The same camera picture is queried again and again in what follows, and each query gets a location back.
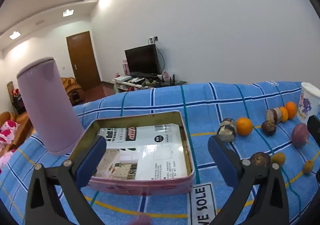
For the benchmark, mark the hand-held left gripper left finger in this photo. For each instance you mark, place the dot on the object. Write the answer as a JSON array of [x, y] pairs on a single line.
[[91, 162]]

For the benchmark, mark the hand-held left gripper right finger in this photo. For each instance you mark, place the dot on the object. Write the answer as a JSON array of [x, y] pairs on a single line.
[[222, 162]]

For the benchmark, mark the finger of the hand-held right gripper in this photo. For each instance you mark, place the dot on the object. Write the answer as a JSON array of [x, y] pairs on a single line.
[[313, 126]]

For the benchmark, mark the purple round radish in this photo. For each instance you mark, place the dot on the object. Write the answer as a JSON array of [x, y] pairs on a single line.
[[299, 135]]

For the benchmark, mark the orange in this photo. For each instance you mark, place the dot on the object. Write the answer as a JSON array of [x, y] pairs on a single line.
[[284, 114], [244, 126], [291, 110]]

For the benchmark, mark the brown round fruit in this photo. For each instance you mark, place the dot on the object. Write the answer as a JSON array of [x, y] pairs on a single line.
[[268, 128], [260, 159]]

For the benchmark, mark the small yellow kumquat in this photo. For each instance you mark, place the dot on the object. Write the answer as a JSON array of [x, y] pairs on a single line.
[[308, 167], [278, 158]]

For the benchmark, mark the purple-skinned cut yam piece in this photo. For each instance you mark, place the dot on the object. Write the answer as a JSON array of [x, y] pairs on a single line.
[[273, 116]]

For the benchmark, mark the pink metal tin tray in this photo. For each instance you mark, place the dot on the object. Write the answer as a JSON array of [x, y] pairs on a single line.
[[140, 186]]

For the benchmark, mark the white floral mug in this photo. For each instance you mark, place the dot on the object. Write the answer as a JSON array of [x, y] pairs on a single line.
[[307, 102]]

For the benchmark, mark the lilac cylindrical canister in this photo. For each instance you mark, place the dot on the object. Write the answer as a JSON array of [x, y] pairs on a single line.
[[47, 105]]

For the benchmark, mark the orange leather sofa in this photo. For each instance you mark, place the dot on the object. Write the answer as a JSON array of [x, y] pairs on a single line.
[[22, 125], [72, 90]]

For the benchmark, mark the blue plaid blanket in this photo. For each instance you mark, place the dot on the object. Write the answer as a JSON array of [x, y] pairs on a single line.
[[162, 100]]

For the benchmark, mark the pink floral cushion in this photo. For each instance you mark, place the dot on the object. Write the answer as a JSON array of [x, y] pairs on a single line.
[[7, 131]]

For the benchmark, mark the white television stand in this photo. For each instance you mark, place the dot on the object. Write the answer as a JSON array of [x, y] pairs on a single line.
[[140, 83]]

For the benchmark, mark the black wifi router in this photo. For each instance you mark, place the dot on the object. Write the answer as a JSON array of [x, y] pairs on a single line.
[[167, 81]]

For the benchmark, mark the brown wooden door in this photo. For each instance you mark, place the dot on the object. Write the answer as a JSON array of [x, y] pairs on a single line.
[[83, 62]]

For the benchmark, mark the pink boxes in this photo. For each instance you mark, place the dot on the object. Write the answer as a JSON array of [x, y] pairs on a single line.
[[125, 67]]

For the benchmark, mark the black flat television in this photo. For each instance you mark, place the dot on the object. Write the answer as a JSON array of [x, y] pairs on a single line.
[[142, 59]]

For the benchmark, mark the rectangular ceiling light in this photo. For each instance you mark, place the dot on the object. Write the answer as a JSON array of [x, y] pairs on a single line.
[[15, 35], [68, 12]]

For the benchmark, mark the white wall socket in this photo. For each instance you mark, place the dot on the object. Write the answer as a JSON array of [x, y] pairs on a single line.
[[153, 39]]

